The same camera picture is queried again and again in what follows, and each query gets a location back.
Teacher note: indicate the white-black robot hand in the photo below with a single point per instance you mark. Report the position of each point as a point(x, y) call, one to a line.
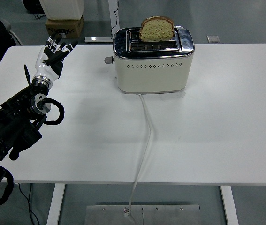
point(46, 70)

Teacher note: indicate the cream and chrome toaster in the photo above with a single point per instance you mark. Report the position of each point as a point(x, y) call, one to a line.
point(151, 77)

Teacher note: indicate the brown cardboard box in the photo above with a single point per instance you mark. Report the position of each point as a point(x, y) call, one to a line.
point(69, 27)

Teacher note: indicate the black office chair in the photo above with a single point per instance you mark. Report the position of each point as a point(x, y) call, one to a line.
point(1, 37)

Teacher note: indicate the white box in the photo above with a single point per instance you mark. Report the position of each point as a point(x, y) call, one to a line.
point(62, 8)

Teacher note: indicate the black case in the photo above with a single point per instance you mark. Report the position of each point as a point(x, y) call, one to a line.
point(30, 5)

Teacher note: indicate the brown bread slice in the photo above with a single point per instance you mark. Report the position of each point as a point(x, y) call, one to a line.
point(156, 30)

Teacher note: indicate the white table leg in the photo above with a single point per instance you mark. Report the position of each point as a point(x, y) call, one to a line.
point(229, 204)
point(55, 204)

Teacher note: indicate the grey floor socket plate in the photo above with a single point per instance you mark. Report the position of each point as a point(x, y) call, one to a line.
point(213, 39)

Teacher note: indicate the grey metal plate with screws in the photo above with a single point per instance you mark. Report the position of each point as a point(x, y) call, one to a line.
point(170, 216)

